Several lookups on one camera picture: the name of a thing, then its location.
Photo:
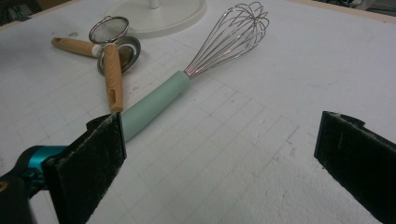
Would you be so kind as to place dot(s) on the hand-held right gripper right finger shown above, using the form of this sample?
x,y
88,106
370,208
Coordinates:
x,y
358,161

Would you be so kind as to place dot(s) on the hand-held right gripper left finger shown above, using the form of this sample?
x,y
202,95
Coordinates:
x,y
87,168

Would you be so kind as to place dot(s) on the white utensil stand with hooks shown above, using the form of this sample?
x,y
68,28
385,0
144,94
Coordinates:
x,y
168,18

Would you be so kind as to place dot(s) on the white foam mat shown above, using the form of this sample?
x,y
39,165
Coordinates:
x,y
249,140

